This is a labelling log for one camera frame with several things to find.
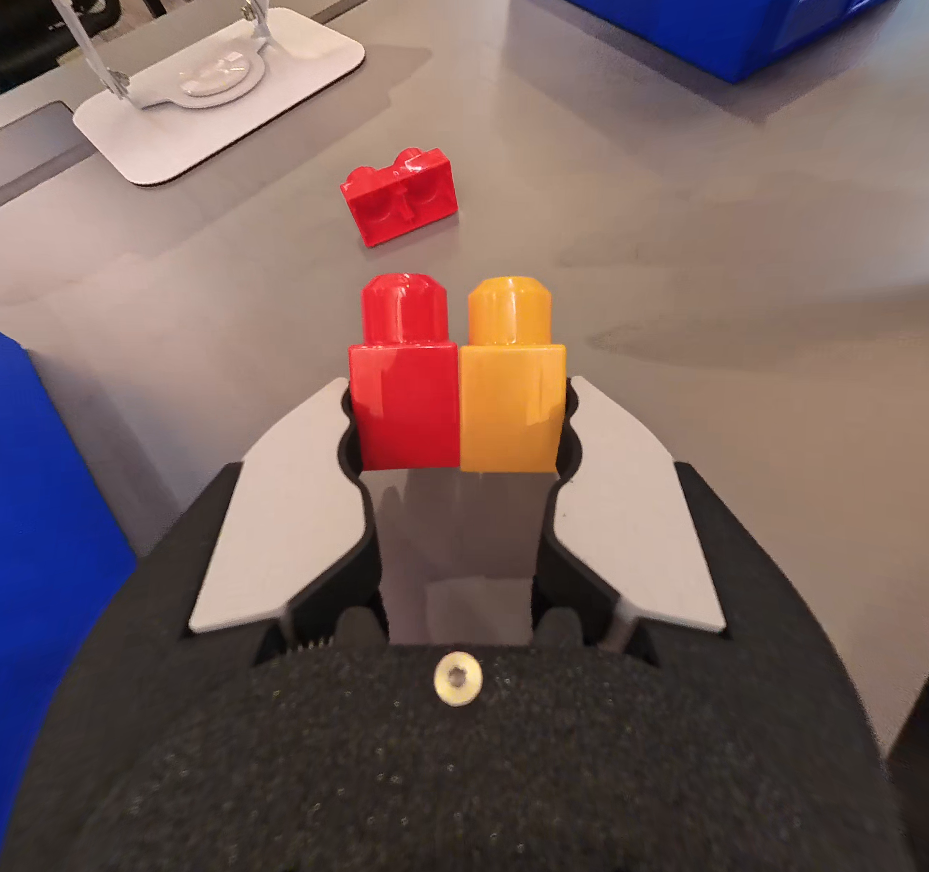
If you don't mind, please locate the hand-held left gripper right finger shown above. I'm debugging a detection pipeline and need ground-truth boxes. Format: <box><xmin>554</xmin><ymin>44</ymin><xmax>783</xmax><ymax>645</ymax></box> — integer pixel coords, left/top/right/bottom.
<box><xmin>532</xmin><ymin>376</ymin><xmax>727</xmax><ymax>647</ymax></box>

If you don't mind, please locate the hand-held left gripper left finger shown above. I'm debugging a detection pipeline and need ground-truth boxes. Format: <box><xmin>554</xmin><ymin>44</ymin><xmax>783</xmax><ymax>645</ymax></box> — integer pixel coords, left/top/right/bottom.
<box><xmin>189</xmin><ymin>377</ymin><xmax>386</xmax><ymax>647</ymax></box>

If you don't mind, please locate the red one-stud block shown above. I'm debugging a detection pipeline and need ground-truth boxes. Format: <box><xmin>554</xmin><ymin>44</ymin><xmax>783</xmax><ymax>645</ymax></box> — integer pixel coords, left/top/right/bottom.
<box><xmin>348</xmin><ymin>272</ymin><xmax>462</xmax><ymax>470</ymax></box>

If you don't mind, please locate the yellow one-stud block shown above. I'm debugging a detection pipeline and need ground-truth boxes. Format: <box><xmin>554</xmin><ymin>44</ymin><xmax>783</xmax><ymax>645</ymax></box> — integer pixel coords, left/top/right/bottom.
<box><xmin>459</xmin><ymin>276</ymin><xmax>569</xmax><ymax>474</ymax></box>

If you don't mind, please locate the blue plastic bin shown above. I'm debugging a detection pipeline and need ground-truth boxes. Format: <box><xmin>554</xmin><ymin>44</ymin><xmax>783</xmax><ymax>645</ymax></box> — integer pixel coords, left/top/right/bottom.
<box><xmin>511</xmin><ymin>0</ymin><xmax>929</xmax><ymax>84</ymax></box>
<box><xmin>0</xmin><ymin>331</ymin><xmax>139</xmax><ymax>829</ymax></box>

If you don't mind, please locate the red two-stud block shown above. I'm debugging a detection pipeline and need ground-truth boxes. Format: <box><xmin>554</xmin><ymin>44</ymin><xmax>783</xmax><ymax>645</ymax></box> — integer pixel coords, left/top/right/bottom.
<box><xmin>340</xmin><ymin>147</ymin><xmax>460</xmax><ymax>249</ymax></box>

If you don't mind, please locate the grey desk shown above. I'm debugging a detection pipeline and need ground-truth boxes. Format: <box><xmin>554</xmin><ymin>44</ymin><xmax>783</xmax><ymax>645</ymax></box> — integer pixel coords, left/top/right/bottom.
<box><xmin>0</xmin><ymin>0</ymin><xmax>929</xmax><ymax>757</ymax></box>

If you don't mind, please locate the black office chair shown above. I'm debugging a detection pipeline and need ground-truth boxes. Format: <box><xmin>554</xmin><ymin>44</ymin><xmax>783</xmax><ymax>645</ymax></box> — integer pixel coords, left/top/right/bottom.
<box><xmin>0</xmin><ymin>0</ymin><xmax>124</xmax><ymax>86</ymax></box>

